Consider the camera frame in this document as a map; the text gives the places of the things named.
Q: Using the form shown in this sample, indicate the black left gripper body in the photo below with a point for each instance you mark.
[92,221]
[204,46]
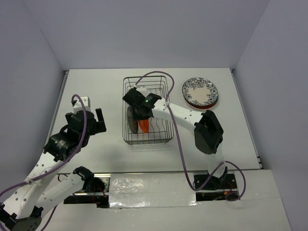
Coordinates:
[85,140]

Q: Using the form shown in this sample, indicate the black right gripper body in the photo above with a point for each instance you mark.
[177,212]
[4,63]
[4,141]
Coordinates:
[137,115]

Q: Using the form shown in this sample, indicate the orange red plate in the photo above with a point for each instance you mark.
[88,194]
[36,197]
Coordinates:
[144,125]

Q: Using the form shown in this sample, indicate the light green small plate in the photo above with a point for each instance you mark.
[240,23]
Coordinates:
[132,123]

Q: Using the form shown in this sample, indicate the red and teal patterned plate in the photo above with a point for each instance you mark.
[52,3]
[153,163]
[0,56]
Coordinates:
[203,107]

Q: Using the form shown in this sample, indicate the blue floral white plate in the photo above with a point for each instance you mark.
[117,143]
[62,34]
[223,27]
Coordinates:
[199,91]

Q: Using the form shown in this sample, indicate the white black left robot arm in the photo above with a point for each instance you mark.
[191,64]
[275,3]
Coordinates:
[31,200]

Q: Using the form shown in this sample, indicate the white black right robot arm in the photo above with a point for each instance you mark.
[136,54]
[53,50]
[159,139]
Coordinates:
[206,129]

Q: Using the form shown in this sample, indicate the silver foil tape panel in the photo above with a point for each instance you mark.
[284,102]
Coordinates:
[150,190]

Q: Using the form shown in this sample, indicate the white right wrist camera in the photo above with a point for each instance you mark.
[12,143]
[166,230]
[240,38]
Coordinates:
[141,89]

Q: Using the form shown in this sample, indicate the grey wire dish rack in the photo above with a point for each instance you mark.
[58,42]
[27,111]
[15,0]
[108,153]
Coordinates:
[160,130]

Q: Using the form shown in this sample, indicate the aluminium table edge rail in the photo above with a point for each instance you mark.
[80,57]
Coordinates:
[66,73]

